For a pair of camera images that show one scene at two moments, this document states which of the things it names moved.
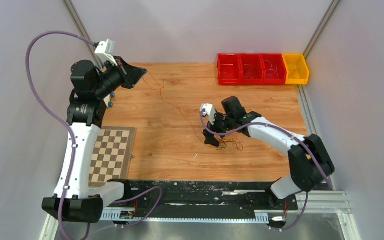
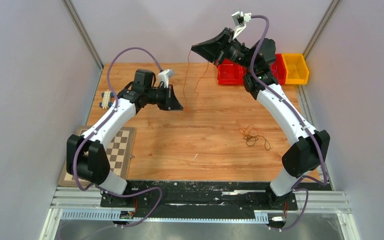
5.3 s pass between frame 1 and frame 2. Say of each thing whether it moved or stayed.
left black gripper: moved
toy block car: stayed
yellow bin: stayed
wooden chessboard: stayed
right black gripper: moved
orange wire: moved
